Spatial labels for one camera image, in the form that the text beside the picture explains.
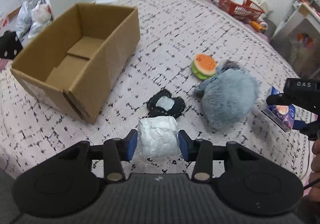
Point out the red plastic basket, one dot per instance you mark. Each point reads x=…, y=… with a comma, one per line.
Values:
x=246, y=11

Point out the brown cardboard box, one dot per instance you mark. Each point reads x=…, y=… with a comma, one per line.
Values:
x=73, y=64

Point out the grey plastic bag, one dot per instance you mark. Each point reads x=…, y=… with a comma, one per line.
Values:
x=23, y=20

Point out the black polka dot bag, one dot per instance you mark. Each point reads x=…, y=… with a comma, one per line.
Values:
x=10, y=45

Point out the blue tissue pack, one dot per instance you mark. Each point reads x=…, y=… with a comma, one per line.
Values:
x=282, y=116

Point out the white black patterned blanket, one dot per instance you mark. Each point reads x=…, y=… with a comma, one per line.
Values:
x=171, y=33

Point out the burger plush toy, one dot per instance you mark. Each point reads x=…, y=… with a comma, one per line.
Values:
x=203, y=66

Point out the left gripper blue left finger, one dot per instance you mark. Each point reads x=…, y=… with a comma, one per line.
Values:
x=115, y=151

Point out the person's right hand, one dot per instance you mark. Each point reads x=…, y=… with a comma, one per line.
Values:
x=314, y=193

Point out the white soft pack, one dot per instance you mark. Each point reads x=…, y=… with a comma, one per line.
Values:
x=158, y=137

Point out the blue fluffy plush toy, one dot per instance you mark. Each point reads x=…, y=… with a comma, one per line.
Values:
x=229, y=95

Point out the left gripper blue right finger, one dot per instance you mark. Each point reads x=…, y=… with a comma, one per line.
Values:
x=199, y=151

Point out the white plastic bag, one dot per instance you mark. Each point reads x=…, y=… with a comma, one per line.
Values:
x=41, y=16

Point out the black knitted pouch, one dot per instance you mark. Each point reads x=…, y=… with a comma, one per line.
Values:
x=163, y=104

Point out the white desk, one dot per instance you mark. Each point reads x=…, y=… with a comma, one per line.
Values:
x=297, y=41

